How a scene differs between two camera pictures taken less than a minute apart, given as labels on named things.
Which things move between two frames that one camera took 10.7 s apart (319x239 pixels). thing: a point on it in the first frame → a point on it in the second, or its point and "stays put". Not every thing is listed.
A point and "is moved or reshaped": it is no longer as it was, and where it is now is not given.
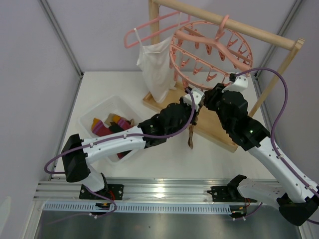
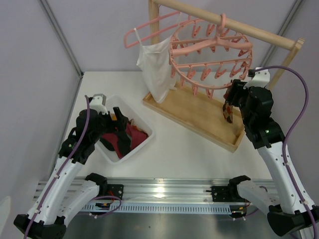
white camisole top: (154, 63) stays put
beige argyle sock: (190, 141) is moved or reshaped
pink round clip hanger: (204, 55) stays put
